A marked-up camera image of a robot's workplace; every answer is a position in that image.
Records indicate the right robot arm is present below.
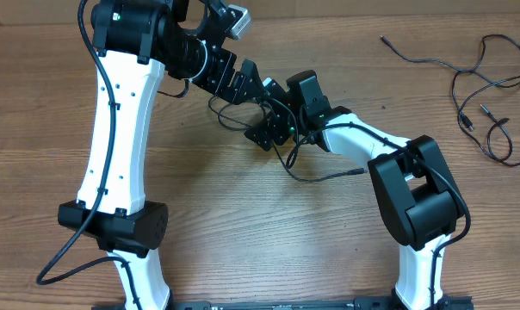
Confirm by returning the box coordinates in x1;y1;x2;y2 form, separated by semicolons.
236;71;474;309

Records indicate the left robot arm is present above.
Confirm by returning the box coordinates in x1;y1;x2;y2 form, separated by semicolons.
58;0;263;309

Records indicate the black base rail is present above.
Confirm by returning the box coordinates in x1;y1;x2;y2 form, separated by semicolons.
91;295;474;310

